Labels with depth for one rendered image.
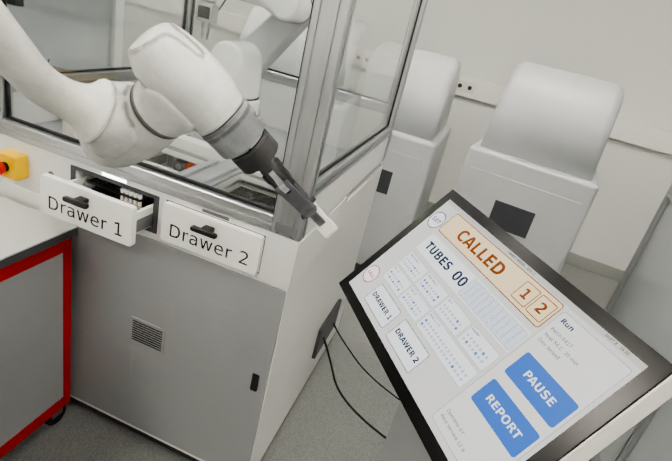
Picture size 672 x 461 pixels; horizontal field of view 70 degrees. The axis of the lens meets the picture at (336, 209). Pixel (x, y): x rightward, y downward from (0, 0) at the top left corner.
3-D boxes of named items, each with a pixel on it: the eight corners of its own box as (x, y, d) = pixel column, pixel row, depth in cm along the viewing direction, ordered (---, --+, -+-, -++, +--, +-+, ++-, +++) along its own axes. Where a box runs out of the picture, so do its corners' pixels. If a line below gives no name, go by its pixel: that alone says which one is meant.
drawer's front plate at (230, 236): (255, 276, 123) (262, 238, 118) (159, 239, 129) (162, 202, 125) (258, 273, 124) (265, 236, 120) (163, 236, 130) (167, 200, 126)
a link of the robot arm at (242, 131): (240, 90, 78) (264, 117, 81) (198, 127, 78) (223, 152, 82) (248, 104, 70) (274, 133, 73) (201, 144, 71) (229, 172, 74)
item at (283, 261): (288, 291, 123) (299, 242, 117) (-16, 172, 145) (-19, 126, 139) (376, 190, 208) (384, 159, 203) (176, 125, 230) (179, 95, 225)
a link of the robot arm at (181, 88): (255, 82, 75) (199, 117, 82) (182, -3, 67) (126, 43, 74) (235, 121, 68) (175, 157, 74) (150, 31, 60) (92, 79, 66)
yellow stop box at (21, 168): (13, 182, 135) (12, 158, 132) (-7, 174, 136) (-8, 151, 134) (29, 178, 139) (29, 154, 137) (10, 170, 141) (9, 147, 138)
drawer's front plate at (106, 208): (130, 247, 122) (132, 208, 118) (40, 211, 128) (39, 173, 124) (135, 245, 123) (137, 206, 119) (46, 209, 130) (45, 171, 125)
